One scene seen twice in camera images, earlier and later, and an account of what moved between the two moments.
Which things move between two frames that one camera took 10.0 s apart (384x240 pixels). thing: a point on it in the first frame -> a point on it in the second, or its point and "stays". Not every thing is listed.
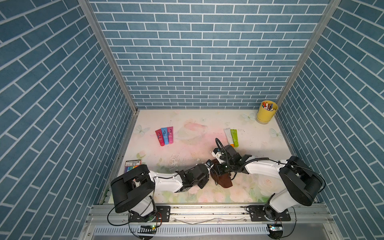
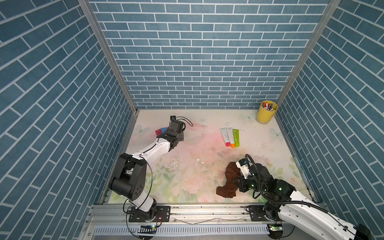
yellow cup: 266,111 stays
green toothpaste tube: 235,137 stays
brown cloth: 223,180 -> 229,188
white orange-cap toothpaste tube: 229,135 stays
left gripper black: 204,183 -> 181,136
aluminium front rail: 314,214 stays
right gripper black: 218,169 -> 241,184
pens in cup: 268,106 stays
